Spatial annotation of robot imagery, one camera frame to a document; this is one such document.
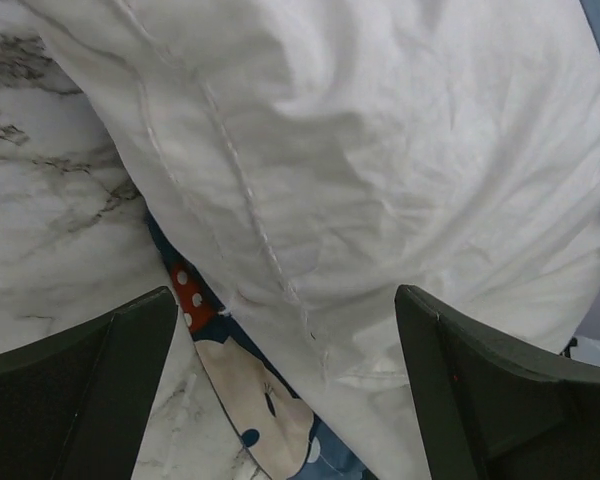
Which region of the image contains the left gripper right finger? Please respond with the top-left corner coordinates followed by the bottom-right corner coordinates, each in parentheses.
top-left (395, 285), bottom-right (600, 479)

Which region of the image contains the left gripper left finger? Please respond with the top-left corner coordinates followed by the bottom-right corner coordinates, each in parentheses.
top-left (0, 287), bottom-right (178, 479)

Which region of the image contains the blue cartoon print pillowcase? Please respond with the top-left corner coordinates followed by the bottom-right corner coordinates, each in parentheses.
top-left (144, 0), bottom-right (600, 480)

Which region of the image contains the white pillow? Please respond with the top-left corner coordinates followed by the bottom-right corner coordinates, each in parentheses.
top-left (17, 0), bottom-right (600, 480)

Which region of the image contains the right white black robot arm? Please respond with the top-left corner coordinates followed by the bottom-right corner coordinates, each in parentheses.
top-left (562, 335), bottom-right (600, 367)

